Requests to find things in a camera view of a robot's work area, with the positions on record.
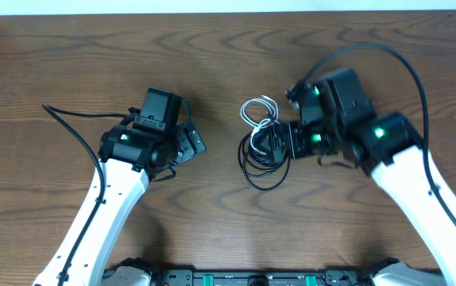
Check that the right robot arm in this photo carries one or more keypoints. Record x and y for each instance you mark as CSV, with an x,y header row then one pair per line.
x,y
336,116

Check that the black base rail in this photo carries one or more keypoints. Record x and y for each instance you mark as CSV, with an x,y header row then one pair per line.
x,y
271,278

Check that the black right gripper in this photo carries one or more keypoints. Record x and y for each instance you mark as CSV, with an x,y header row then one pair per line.
x,y
297,149

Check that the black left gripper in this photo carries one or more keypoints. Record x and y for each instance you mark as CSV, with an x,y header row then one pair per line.
x,y
188,148

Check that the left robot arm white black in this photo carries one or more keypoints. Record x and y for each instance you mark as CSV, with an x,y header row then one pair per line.
x,y
146,142

